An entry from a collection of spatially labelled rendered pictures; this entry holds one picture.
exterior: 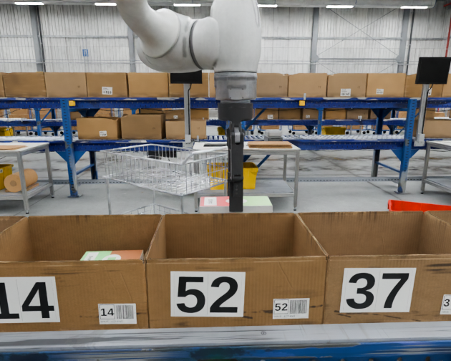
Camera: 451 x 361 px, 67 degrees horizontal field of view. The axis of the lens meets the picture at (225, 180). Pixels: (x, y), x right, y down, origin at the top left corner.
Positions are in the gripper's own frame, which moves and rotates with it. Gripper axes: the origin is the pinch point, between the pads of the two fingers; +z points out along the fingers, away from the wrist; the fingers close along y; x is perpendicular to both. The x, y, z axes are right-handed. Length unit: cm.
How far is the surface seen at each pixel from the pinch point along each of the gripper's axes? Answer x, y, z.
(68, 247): -48, -21, 22
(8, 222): -64, -21, 14
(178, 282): -12.5, 8.3, 17.2
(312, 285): 16.6, 8.1, 18.8
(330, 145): 167, -414, 47
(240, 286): 0.9, 8.3, 18.4
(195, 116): -49, -858, 29
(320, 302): 18.6, 8.1, 23.1
